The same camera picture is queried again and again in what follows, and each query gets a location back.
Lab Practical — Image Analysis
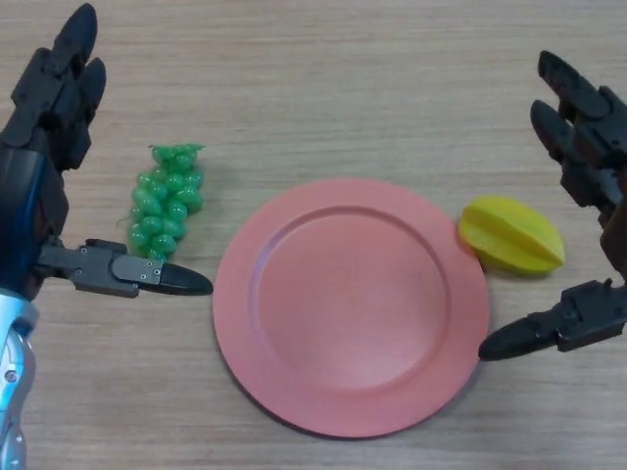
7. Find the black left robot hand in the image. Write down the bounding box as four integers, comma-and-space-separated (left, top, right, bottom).
0, 3, 215, 301

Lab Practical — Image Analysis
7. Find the yellow starfruit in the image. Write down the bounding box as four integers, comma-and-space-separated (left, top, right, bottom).
458, 195, 565, 279

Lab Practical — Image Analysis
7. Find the pink round plate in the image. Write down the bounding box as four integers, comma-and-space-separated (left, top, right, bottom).
212, 177, 491, 440

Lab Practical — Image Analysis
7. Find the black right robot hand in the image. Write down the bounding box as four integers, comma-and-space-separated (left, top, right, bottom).
477, 50, 627, 362

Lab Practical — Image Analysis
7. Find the green grape bunch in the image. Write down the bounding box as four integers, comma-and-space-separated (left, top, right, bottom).
115, 141, 207, 263

